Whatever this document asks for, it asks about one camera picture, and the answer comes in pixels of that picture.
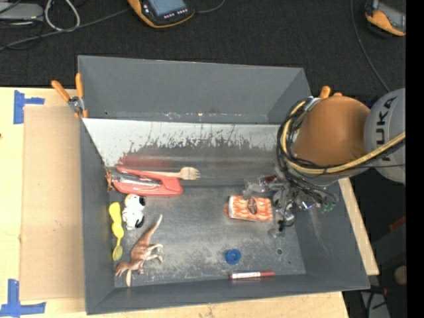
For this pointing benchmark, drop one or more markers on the orange patterned packet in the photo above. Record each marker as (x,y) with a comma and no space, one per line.
(245,210)

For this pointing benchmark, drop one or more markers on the brown toy dinosaur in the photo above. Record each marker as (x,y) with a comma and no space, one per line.
(140,250)

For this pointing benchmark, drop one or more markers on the brown cardboard board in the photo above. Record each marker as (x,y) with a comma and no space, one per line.
(49,194)

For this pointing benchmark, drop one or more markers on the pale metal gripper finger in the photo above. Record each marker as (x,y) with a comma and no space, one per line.
(280,225)
(253,188)

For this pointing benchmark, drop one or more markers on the yellow plastic spoon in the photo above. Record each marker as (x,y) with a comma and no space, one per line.
(116,220)

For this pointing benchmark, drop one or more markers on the blue bottle cap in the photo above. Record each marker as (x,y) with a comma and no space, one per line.
(232,256)

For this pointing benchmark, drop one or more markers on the grey metal bin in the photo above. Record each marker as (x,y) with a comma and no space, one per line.
(198,230)

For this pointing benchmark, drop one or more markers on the black and white toy dog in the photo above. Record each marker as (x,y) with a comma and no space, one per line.
(133,210)

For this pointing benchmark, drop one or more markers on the red and white marker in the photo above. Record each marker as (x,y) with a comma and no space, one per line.
(251,274)

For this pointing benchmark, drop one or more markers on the red stapler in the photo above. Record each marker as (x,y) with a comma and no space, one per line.
(149,185)

